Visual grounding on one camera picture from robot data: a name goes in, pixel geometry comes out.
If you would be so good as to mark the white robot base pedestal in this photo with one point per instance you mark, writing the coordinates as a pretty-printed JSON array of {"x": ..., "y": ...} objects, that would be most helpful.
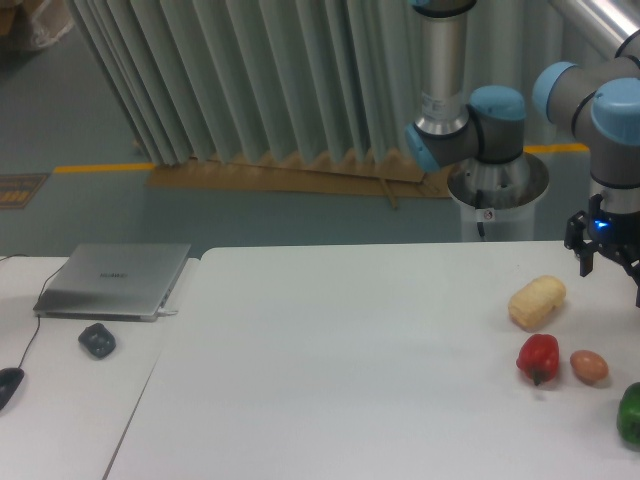
[{"x": 497, "y": 202}]

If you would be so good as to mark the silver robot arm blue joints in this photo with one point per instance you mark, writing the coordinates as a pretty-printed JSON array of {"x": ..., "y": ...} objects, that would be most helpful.
[{"x": 599, "y": 106}]

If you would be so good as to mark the yellow bread loaf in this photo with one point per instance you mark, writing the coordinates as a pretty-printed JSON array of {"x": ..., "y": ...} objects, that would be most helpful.
[{"x": 530, "y": 306}]

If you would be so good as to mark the red bell pepper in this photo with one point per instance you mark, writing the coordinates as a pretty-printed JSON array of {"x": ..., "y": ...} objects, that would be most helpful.
[{"x": 538, "y": 358}]

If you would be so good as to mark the silver closed laptop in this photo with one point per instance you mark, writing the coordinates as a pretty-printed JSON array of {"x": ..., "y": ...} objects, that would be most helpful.
[{"x": 114, "y": 281}]

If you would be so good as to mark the green bell pepper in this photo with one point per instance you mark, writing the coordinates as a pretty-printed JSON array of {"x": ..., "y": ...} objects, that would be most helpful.
[{"x": 628, "y": 415}]

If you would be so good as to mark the white laptop cable plug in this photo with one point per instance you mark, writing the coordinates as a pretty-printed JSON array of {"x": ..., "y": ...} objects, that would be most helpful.
[{"x": 166, "y": 312}]

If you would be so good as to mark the small black controller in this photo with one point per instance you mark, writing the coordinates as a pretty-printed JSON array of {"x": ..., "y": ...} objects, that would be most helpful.
[{"x": 97, "y": 340}]

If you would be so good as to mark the brown egg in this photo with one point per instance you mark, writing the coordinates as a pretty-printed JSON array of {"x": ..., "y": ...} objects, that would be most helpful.
[{"x": 588, "y": 366}]

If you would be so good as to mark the black computer mouse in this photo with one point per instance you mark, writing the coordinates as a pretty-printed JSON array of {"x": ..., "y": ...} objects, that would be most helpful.
[{"x": 10, "y": 380}]

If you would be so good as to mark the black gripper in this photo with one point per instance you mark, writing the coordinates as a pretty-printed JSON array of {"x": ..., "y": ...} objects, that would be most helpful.
[{"x": 613, "y": 235}]

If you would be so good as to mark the grey-green pleated curtain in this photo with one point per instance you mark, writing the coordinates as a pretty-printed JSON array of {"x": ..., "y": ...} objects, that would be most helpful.
[{"x": 259, "y": 80}]

